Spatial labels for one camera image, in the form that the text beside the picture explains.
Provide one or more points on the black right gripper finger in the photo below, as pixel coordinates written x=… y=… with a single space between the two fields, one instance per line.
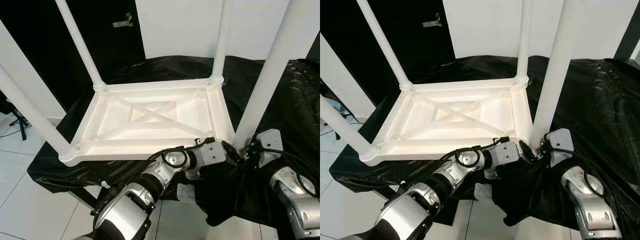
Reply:
x=527 y=150
x=232 y=151

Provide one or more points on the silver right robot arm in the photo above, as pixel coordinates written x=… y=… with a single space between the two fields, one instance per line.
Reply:
x=295 y=195
x=587 y=195

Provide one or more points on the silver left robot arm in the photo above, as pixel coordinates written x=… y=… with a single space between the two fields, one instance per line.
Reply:
x=165 y=167
x=457 y=167

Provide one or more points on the black plastic cover sheet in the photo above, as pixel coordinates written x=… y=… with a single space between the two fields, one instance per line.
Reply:
x=295 y=100
x=600 y=100

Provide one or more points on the black door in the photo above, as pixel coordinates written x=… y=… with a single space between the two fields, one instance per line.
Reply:
x=350 y=30
x=125 y=55

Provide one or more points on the black tripod stand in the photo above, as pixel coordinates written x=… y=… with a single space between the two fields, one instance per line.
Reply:
x=22 y=127

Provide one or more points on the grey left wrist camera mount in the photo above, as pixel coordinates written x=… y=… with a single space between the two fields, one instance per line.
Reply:
x=210 y=152
x=502 y=151

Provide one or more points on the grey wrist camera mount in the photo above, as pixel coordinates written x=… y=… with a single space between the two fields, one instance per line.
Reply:
x=560 y=140
x=210 y=152
x=270 y=140
x=502 y=151

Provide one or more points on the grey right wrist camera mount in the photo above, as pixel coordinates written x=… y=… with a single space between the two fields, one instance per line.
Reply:
x=270 y=140
x=560 y=140

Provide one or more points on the black wall pillar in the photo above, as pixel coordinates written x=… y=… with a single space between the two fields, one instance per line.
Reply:
x=315 y=47
x=630 y=47

